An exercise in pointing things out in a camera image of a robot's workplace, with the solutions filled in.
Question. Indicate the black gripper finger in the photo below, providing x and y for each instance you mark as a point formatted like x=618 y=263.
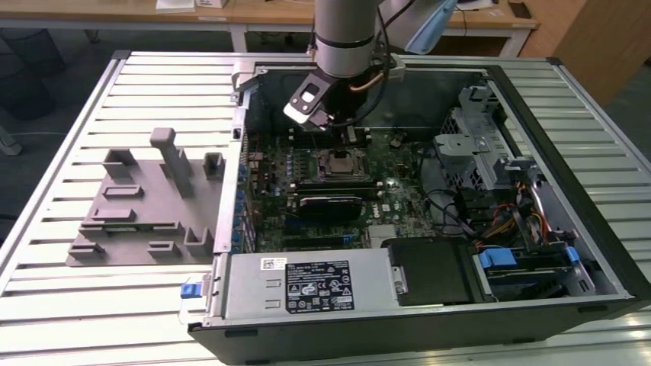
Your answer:
x=351 y=137

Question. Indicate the silver square CPU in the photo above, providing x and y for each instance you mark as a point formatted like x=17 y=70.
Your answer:
x=340 y=162

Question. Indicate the thin metal locking lever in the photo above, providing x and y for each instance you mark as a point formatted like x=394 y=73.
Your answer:
x=315 y=143

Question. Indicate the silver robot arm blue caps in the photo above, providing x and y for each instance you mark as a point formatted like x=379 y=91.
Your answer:
x=346 y=38

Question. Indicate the CPU socket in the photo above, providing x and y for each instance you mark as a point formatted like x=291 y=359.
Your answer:
x=326 y=176

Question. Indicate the small black graphics card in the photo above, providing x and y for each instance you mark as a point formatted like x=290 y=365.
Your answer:
x=331 y=207

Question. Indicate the metal drive cage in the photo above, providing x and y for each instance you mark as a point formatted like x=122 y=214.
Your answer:
x=458 y=148

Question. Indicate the green motherboard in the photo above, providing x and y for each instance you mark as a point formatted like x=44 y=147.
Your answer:
x=407 y=225

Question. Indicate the small silver heatsink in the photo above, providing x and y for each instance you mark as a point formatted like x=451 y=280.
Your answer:
x=382 y=232

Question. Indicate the black expansion slot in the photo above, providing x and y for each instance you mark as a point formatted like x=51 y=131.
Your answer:
x=310 y=241

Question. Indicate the wooden desk white legs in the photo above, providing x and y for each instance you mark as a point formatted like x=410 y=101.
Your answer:
x=483 y=21

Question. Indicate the white paper box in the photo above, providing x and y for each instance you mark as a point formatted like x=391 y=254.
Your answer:
x=211 y=3
x=175 y=4

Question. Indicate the black plastic shroud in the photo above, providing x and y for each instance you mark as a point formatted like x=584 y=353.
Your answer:
x=432 y=270

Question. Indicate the small black device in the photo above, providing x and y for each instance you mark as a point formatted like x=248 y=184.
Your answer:
x=520 y=9

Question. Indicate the hard disk in blue carrier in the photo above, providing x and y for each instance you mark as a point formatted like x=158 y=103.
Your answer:
x=495 y=259

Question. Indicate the grey power supply unit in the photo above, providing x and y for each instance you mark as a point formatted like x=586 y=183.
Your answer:
x=244 y=289

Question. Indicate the green RAM stick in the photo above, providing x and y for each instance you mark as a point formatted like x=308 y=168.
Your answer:
x=127 y=228

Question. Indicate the blue case latch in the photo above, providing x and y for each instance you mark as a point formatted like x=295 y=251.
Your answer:
x=190 y=289

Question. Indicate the grey parts rack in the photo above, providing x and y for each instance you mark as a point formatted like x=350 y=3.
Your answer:
x=132 y=248

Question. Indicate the wooden cabinet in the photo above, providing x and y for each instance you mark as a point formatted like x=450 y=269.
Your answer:
x=600 y=45

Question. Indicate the blue plastic clip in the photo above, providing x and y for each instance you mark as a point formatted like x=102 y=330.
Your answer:
x=572 y=254

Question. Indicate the black open PC case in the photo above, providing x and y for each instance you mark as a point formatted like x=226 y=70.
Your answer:
x=356 y=343

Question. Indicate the black mesh waste bin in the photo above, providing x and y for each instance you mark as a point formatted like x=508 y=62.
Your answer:
x=31 y=76

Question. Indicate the grey metal leg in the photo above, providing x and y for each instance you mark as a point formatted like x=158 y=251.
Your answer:
x=11 y=145

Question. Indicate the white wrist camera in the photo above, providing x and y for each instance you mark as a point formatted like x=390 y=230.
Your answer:
x=304 y=95

